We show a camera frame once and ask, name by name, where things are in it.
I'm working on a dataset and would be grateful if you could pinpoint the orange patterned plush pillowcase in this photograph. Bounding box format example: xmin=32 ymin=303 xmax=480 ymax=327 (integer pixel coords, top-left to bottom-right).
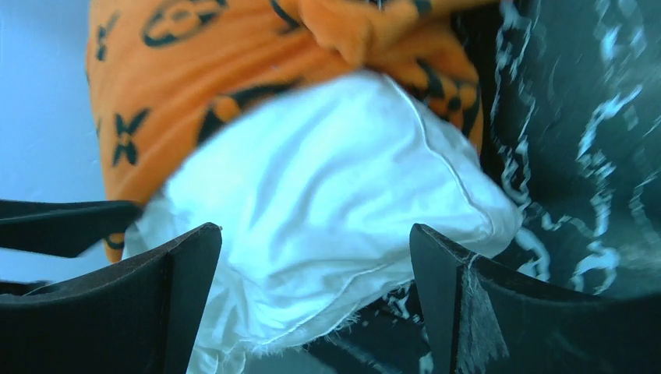
xmin=85 ymin=0 xmax=500 ymax=264

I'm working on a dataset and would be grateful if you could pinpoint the white pillow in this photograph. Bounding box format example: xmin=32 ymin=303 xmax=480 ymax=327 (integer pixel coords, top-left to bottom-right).
xmin=125 ymin=71 xmax=522 ymax=373

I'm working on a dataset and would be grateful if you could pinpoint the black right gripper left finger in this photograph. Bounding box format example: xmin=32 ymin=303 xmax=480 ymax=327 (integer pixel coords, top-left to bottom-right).
xmin=1 ymin=223 xmax=222 ymax=373

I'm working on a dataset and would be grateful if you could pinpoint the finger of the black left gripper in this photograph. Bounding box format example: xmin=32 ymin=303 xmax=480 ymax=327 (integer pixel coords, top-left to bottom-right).
xmin=1 ymin=199 xmax=141 ymax=258

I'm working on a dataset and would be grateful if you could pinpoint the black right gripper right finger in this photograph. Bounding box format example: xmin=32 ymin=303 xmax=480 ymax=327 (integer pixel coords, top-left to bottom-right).
xmin=409 ymin=224 xmax=660 ymax=373

